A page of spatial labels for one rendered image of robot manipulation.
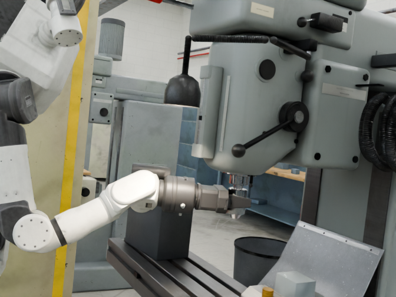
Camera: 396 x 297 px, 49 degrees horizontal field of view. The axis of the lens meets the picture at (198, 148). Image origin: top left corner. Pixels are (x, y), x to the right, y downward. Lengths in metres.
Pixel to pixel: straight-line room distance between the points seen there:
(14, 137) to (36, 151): 1.65
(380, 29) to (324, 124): 0.30
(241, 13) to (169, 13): 10.23
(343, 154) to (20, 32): 0.82
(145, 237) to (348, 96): 0.76
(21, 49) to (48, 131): 1.57
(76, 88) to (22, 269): 1.09
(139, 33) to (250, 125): 9.83
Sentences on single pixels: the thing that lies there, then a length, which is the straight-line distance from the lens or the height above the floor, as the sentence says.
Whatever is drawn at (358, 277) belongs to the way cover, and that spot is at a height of 1.06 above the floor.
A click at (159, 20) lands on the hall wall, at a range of 11.00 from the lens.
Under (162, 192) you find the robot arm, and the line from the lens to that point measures 1.02.
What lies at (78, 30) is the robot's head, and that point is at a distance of 1.05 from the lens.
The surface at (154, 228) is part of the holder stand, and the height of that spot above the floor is 1.08.
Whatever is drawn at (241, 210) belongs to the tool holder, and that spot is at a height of 1.22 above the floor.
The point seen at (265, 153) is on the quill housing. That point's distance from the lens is 0.99.
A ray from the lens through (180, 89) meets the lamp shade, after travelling 0.83.
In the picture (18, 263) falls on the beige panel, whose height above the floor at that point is 0.52.
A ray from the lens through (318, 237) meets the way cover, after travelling 1.37.
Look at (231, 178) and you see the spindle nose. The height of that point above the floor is 1.29.
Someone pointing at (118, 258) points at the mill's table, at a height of 0.94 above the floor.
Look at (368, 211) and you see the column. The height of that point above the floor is 1.23.
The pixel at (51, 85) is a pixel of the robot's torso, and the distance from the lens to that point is 1.09.
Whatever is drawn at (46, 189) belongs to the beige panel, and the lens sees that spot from 2.67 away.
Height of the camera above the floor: 1.41
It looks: 3 degrees down
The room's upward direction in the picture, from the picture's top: 6 degrees clockwise
